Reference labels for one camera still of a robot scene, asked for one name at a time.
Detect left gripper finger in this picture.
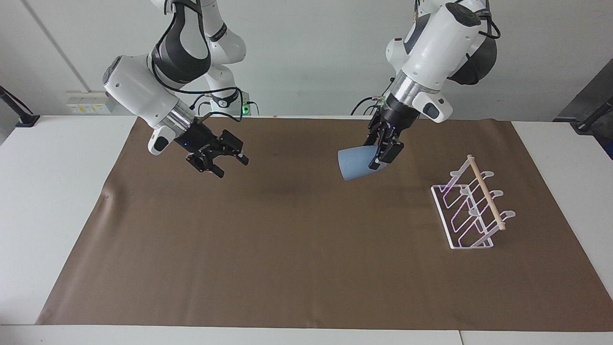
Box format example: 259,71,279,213
363,128,385,172
378,136,406,165

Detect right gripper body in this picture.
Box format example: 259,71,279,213
178,122,225,158

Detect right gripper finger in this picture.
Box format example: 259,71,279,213
185,151,225,179
218,129,250,166

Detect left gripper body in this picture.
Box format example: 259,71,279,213
369,93,420,143

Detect light blue cup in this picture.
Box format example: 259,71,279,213
337,145,389,182

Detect black stand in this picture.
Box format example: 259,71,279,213
0,85,41,128
569,96,613,136

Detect black cable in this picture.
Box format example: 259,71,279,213
149,0,244,126
351,95,389,117
477,0,502,41

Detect white wire cup holder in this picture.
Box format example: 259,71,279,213
431,154,517,251

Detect white wall socket box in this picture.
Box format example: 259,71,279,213
66,91,114,115

